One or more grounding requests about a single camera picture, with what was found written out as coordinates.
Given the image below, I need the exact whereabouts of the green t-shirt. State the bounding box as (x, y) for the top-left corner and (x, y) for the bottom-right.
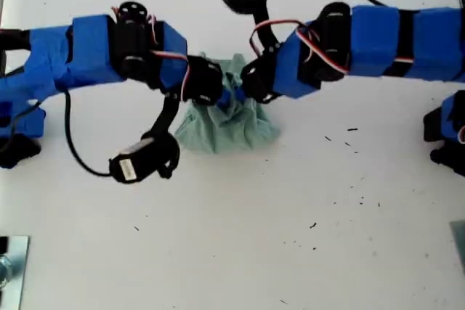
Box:
(174, 52), (282, 155)

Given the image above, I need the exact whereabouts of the arm red white wire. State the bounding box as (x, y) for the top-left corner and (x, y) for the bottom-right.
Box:
(110, 5), (161, 44)
(296, 28), (350, 75)
(248, 18), (304, 57)
(149, 49), (193, 102)

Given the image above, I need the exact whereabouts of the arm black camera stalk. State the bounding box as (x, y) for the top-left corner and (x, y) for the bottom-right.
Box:
(150, 91), (182, 144)
(252, 7), (283, 57)

